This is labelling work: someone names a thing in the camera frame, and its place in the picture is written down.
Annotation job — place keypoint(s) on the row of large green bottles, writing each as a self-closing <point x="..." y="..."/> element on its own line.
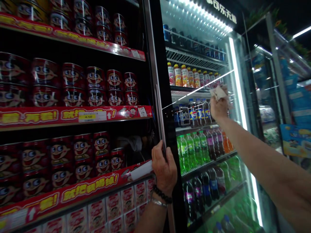
<point x="233" y="170"/>

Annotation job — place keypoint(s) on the red store shelf rack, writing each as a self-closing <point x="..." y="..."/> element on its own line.
<point x="36" y="117"/>

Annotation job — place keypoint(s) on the row of cola bottles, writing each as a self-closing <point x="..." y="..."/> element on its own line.
<point x="194" y="114"/>

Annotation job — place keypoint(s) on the row of large dark bottles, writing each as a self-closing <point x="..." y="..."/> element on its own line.
<point x="204" y="191"/>

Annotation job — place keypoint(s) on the person's right hand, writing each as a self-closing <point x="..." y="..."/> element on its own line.
<point x="219" y="109"/>

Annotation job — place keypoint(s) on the glass-door cooler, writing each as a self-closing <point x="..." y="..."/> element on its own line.
<point x="264" y="97"/>

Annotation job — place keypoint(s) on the row of juice bottles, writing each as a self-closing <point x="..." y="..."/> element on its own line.
<point x="184" y="76"/>

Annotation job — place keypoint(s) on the person's right fingers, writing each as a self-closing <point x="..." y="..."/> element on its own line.
<point x="224" y="100"/>

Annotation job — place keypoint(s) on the row of purple-label soda bottles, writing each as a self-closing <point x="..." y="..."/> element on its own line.
<point x="215" y="143"/>

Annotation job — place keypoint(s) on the row of green soda bottles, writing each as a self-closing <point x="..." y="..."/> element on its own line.
<point x="192" y="150"/>

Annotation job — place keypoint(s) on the white wiping cloth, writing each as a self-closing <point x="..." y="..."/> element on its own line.
<point x="218" y="92"/>

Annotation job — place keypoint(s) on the display of blue packages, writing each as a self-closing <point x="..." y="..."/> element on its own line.
<point x="298" y="109"/>

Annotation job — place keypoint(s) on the stack of red cartoon cans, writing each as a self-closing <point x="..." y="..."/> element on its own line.
<point x="46" y="82"/>
<point x="58" y="160"/>
<point x="82" y="14"/>

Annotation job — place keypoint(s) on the orange soda bottles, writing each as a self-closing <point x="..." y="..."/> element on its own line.
<point x="227" y="143"/>

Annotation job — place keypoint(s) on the white yellow price tag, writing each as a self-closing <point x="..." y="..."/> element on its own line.
<point x="92" y="116"/>

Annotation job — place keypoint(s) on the row of dark drink cans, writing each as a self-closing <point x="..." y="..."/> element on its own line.
<point x="194" y="43"/>

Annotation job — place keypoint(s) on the lit drinks cooler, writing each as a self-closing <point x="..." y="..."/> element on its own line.
<point x="201" y="57"/>

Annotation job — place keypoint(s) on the black-framed glass cooler door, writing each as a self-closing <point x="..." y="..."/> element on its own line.
<point x="155" y="48"/>

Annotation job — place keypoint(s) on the stack of white red cartons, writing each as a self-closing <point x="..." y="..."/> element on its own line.
<point x="114" y="208"/>

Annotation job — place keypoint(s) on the person's left hand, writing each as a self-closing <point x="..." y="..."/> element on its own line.
<point x="165" y="174"/>

